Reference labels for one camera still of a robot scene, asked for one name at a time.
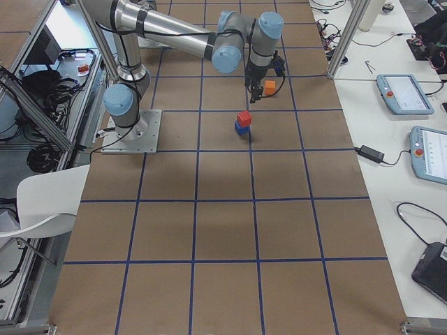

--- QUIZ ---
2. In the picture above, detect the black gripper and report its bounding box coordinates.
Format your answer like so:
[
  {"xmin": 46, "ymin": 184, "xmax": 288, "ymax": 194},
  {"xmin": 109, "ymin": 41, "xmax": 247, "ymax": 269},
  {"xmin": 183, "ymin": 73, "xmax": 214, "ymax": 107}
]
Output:
[{"xmin": 244, "ymin": 64, "xmax": 269, "ymax": 104}]

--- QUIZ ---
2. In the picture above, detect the red wooden block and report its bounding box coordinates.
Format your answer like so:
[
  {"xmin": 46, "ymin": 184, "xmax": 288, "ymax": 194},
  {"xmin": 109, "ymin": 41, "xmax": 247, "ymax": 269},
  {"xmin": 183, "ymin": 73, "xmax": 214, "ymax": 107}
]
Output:
[{"xmin": 237, "ymin": 110, "xmax": 252, "ymax": 128}]

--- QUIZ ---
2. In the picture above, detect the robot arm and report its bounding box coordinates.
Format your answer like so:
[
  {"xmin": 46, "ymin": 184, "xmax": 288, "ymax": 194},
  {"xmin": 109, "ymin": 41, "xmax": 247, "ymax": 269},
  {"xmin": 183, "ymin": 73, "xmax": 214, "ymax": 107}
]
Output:
[{"xmin": 80, "ymin": 1, "xmax": 285, "ymax": 154}]

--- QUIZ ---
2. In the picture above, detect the orange wooden block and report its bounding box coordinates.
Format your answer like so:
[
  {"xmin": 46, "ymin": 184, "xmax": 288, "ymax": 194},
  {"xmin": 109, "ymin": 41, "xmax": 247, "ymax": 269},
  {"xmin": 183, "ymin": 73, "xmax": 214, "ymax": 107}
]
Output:
[{"xmin": 263, "ymin": 80, "xmax": 277, "ymax": 96}]

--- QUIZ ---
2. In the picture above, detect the blue wooden block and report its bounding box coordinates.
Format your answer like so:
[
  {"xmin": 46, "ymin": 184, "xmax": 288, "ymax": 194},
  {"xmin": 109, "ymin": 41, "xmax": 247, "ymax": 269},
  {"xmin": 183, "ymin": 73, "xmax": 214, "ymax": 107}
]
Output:
[{"xmin": 234, "ymin": 121, "xmax": 250, "ymax": 136}]

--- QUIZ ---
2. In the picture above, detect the black power adapter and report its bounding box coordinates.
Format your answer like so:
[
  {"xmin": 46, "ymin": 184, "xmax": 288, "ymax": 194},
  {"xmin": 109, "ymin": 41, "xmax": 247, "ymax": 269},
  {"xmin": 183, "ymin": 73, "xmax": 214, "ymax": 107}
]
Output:
[{"xmin": 354, "ymin": 145, "xmax": 384, "ymax": 163}]

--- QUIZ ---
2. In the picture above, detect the far teach pendant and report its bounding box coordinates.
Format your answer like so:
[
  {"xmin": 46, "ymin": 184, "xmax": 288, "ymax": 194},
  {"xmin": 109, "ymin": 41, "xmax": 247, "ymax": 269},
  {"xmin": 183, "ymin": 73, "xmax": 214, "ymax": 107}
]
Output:
[{"xmin": 376, "ymin": 74, "xmax": 434, "ymax": 115}]

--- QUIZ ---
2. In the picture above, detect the teach pendant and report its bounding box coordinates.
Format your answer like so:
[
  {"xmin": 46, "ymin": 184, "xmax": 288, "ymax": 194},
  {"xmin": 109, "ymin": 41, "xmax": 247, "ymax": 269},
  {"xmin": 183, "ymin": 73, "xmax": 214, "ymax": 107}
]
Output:
[
  {"xmin": 409, "ymin": 126, "xmax": 446, "ymax": 185},
  {"xmin": 376, "ymin": 74, "xmax": 434, "ymax": 115}
]

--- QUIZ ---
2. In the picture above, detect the near teach pendant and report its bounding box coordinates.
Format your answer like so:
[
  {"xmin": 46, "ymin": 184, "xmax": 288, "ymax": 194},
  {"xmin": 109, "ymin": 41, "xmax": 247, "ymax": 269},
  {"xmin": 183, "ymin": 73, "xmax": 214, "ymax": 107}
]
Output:
[{"xmin": 409, "ymin": 126, "xmax": 446, "ymax": 185}]

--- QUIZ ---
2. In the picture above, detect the white chair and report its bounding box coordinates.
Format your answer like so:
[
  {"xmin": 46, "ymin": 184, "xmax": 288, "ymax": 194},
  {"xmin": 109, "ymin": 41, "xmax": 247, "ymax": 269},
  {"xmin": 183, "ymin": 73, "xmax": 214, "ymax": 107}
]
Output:
[{"xmin": 1, "ymin": 165, "xmax": 90, "ymax": 239}]

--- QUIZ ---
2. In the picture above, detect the black laptop device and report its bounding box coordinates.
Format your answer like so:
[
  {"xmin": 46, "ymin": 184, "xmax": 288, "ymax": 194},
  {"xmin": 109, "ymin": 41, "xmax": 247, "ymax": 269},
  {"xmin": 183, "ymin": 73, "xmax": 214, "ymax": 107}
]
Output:
[{"xmin": 411, "ymin": 242, "xmax": 446, "ymax": 304}]

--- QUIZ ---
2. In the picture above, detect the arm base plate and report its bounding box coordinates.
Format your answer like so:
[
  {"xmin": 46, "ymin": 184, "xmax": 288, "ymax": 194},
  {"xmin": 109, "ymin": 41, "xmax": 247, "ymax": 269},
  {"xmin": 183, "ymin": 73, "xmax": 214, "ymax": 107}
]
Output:
[
  {"xmin": 101, "ymin": 110, "xmax": 162, "ymax": 154},
  {"xmin": 138, "ymin": 36, "xmax": 166, "ymax": 49}
]

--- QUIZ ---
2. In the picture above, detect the aluminium frame post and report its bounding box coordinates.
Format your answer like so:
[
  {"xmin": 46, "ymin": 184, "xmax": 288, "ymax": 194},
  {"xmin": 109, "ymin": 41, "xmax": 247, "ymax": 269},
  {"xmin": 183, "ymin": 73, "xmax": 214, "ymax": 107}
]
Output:
[{"xmin": 327, "ymin": 0, "xmax": 374, "ymax": 80}]

